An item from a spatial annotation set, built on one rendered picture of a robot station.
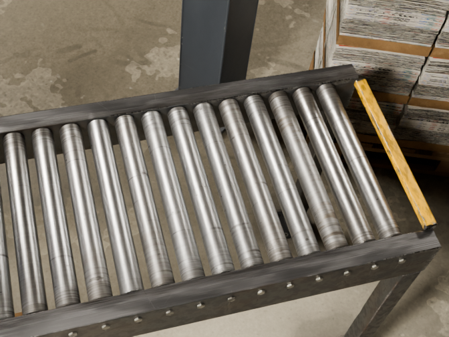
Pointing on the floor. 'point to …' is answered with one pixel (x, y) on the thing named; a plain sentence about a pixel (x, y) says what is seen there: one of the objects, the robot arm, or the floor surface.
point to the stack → (394, 71)
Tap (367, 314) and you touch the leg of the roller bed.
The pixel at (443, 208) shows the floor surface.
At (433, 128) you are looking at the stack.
